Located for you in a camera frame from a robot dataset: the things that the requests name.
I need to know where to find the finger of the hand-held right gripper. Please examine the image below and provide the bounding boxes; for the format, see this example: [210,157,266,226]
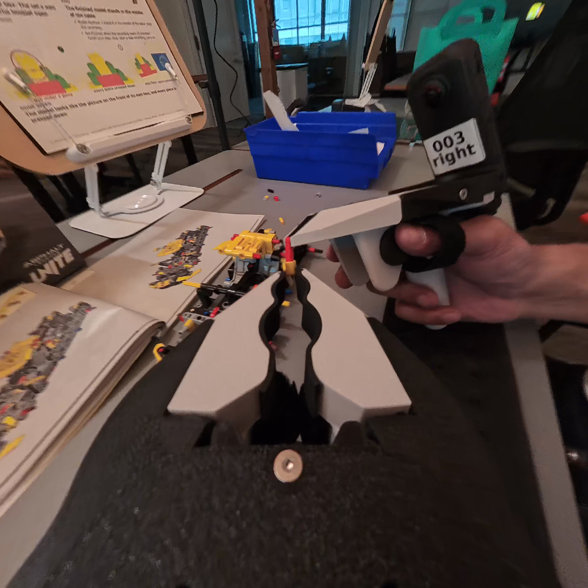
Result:
[286,192,404,249]

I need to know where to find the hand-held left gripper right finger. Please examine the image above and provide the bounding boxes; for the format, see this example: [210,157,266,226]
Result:
[298,269,413,427]

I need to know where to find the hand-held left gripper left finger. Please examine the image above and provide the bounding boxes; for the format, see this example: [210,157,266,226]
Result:
[167,271,283,435]

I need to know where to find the partly built lego car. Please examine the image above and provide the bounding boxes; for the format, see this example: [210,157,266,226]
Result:
[152,229,322,364]

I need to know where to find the scattered tiny lego bits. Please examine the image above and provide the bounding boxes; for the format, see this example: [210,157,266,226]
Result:
[262,187,322,225]

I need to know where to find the black lego set box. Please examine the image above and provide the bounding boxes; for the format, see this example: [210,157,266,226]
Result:
[0,216,87,295]

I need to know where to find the person's right hand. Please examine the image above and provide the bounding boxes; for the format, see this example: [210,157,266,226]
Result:
[326,215,545,326]

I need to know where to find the teal felt bag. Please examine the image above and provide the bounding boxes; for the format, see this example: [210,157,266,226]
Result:
[416,0,520,95]

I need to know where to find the blue plastic bin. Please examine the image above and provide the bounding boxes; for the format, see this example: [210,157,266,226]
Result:
[243,111,397,190]

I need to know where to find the wooden book stand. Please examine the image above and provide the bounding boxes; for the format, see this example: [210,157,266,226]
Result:
[345,0,396,113]
[0,0,207,239]

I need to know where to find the black table mat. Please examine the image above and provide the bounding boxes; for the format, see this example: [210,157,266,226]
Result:
[381,299,552,566]

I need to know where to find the black office chair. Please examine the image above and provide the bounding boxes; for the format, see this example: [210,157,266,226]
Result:
[496,0,588,230]

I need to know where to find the open instruction booklet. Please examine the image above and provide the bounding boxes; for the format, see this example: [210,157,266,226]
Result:
[0,208,266,506]

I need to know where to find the white paper card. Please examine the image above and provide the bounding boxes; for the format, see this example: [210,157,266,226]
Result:
[262,90,299,132]

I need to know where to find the paned window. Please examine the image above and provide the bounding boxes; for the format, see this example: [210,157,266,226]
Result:
[274,0,351,47]

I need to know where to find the printed instruction sheet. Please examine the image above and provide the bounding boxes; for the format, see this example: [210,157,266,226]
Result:
[0,0,204,154]

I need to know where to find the wooden post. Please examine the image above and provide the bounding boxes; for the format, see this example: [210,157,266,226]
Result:
[254,0,279,118]

